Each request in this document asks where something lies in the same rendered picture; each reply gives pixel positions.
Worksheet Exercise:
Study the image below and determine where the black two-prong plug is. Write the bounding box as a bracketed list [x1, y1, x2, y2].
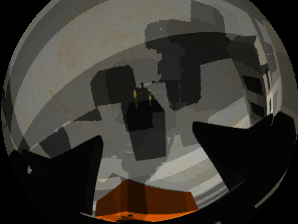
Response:
[125, 88, 166, 161]

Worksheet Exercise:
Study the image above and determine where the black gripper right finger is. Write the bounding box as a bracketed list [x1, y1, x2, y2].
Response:
[192, 113, 273, 192]

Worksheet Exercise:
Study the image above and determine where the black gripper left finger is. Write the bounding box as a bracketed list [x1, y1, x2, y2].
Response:
[21, 135, 104, 216]

